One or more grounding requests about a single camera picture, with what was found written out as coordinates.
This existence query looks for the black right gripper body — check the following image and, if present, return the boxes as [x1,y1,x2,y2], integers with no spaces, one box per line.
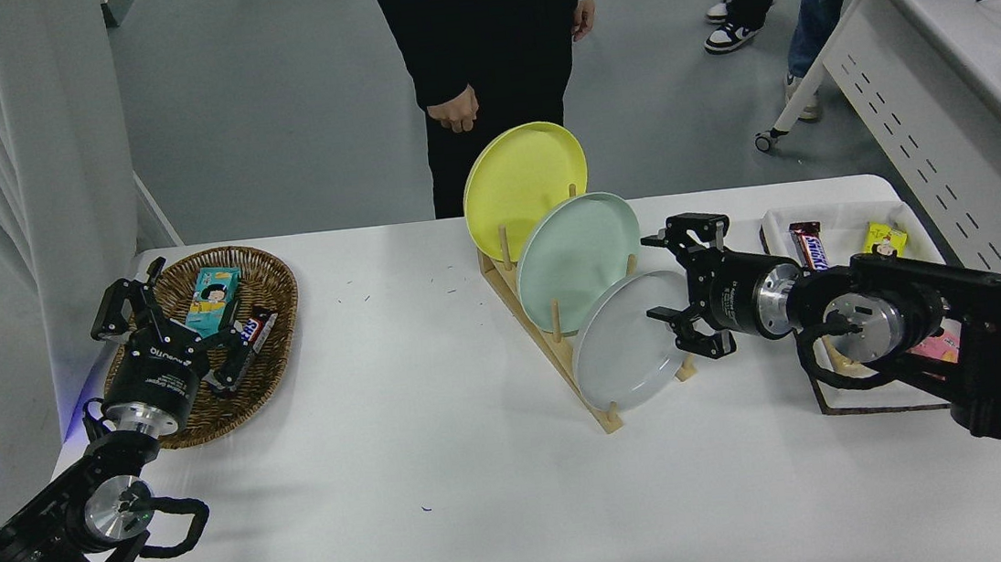
[687,247,775,347]

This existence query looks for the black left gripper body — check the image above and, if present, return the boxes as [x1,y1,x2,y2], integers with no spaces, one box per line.
[97,318,225,429]

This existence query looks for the grey plate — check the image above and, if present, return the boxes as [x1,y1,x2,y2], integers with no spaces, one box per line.
[566,267,704,417]

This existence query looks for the wooden plate rack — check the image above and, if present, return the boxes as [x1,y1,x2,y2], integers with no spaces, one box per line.
[471,172,705,446]

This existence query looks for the pale green plate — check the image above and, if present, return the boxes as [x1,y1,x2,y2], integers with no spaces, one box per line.
[508,188,651,339]

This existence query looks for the yellow plate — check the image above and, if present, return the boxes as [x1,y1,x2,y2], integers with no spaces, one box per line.
[455,117,596,267]

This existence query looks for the person's left hand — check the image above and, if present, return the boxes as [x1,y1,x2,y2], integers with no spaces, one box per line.
[569,0,600,44]

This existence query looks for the person's right hand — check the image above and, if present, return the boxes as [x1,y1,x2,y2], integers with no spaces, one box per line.
[424,84,483,137]

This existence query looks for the dark snack bar white print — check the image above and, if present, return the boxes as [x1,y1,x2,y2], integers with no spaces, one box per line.
[218,307,285,387]

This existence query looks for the teal snack box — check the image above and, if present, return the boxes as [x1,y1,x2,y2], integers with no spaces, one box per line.
[178,264,248,338]

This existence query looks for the brown Snickers bar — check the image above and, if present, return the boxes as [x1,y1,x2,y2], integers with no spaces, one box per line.
[787,219,831,274]

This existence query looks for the brown wicker basket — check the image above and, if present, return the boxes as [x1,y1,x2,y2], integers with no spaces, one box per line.
[90,239,313,456]

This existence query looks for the clear pack of beige crackers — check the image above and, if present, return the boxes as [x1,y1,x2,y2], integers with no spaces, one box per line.
[820,331,868,379]

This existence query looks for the white rectangular tray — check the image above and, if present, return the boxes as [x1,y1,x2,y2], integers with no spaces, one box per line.
[758,190,968,422]

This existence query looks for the yellow snack packet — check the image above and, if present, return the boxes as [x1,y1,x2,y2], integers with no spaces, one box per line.
[859,218,910,261]

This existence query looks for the dark brown tray mat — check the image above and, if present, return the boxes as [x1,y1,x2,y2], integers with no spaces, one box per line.
[757,212,953,426]

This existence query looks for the pink snack packet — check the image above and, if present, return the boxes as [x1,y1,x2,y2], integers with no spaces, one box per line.
[904,317,968,369]

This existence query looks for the white side table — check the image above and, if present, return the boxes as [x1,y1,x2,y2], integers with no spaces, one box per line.
[740,0,1001,338]

